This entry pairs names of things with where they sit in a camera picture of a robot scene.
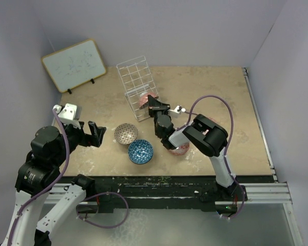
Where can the yellow framed whiteboard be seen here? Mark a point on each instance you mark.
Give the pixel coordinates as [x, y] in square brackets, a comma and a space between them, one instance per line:
[75, 65]

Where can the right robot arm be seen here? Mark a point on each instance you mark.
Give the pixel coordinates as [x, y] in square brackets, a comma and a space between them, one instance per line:
[208, 137]

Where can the blue triangle pattern bowl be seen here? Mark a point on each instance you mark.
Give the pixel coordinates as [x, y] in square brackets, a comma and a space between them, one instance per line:
[140, 151]

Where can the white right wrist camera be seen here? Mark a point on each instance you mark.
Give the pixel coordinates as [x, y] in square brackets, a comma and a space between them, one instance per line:
[177, 110]

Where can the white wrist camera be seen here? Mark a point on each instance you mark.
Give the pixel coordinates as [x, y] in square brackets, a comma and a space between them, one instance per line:
[69, 114]
[177, 110]

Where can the brown lattice pattern bowl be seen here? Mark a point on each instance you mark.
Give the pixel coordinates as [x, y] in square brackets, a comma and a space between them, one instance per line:
[125, 133]

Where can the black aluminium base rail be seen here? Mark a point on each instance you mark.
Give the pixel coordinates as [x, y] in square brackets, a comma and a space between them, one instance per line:
[184, 193]

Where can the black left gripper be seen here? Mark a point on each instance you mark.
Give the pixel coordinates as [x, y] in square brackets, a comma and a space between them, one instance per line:
[87, 139]

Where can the white wire dish rack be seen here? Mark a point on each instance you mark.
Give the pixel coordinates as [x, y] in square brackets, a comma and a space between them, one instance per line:
[136, 77]

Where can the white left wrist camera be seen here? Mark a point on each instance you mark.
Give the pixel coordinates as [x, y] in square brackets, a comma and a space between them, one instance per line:
[69, 114]

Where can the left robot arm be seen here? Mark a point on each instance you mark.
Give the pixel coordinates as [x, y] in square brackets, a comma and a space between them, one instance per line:
[49, 150]

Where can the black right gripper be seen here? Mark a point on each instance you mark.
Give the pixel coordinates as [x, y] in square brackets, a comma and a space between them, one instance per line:
[154, 106]

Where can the black floral pattern bowl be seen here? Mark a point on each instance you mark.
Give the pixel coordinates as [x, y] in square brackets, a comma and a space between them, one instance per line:
[143, 100]

